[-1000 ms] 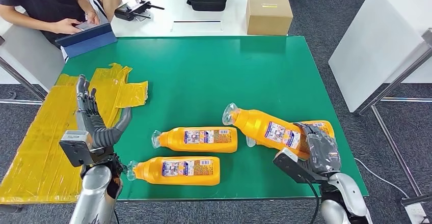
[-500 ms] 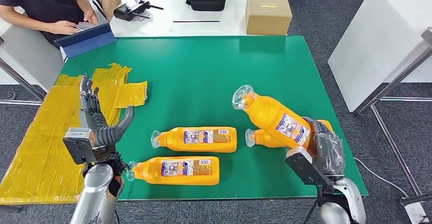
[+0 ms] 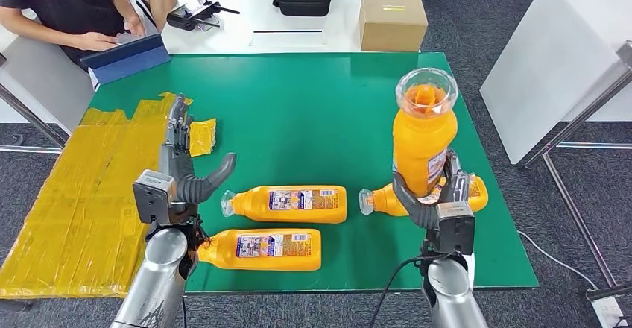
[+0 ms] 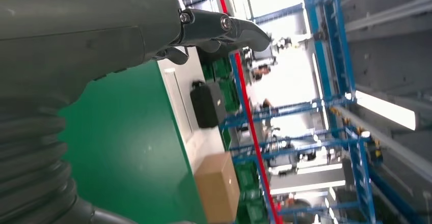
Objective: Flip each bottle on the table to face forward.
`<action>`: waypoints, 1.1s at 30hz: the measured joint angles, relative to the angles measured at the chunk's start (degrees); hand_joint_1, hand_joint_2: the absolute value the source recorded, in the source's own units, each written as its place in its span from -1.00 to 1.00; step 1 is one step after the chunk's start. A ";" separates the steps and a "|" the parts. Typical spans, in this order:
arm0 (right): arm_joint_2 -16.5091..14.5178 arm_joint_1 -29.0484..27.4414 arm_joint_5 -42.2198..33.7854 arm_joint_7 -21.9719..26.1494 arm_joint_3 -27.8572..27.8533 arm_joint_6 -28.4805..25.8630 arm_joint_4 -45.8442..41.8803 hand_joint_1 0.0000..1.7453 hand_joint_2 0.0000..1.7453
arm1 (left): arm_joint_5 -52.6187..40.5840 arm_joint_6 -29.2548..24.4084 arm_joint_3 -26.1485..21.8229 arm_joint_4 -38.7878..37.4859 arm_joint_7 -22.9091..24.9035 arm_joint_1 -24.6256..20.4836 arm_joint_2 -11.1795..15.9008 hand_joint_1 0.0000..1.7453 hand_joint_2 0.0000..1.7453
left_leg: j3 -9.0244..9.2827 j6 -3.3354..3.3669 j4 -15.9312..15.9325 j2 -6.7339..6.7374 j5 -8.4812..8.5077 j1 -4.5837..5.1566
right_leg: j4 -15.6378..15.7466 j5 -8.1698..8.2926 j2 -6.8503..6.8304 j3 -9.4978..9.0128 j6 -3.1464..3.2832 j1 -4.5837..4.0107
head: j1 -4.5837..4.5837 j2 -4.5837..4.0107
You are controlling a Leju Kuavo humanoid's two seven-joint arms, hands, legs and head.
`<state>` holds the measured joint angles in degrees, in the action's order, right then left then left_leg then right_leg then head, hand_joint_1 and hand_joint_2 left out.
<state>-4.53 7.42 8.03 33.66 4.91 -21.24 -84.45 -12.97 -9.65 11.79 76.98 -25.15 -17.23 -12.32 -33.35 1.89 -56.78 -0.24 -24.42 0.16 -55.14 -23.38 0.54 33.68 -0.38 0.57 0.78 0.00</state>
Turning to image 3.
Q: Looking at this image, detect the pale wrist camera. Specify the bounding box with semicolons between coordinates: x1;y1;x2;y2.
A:
132;169;176;225
435;201;476;256

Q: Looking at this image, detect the black remote controller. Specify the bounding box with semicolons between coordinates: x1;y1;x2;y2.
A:
166;0;241;32

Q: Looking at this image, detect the white power strip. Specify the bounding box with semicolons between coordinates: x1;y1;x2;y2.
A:
591;296;631;328

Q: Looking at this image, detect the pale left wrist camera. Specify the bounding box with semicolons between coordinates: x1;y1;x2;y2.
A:
132;169;176;225

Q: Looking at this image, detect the large white table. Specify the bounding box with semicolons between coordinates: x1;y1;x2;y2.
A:
479;0;632;165

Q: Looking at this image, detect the green table mat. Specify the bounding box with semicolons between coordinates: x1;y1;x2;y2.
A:
89;51;540;294

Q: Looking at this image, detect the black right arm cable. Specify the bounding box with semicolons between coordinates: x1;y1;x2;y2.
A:
369;253;448;328

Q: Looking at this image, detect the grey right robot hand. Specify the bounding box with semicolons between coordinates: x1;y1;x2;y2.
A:
391;148;471;231

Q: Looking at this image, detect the yellow taped plastic sheet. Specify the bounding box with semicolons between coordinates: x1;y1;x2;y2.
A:
0;91;217;300

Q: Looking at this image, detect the metal table leg frame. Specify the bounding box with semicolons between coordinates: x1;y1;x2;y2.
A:
0;83;68;155

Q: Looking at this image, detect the brown cardboard box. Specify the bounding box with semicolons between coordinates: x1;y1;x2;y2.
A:
358;0;429;53

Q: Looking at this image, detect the white desk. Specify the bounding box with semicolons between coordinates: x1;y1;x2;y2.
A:
0;8;95;134

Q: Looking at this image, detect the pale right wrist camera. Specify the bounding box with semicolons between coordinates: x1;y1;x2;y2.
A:
435;201;476;256

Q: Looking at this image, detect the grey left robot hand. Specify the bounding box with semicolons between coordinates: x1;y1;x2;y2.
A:
165;94;237;206

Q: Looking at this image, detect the metal stand frame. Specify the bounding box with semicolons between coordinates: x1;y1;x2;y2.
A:
522;39;632;303

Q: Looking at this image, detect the white floor cable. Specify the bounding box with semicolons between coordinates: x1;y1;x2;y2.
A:
517;230;599;290

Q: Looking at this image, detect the blue tablet case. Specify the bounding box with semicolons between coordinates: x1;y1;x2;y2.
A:
80;33;172;86

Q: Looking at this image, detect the orange detergent bottle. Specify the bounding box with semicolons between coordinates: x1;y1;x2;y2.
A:
358;174;490;217
221;185;348;224
197;229;323;272
392;67;459;206

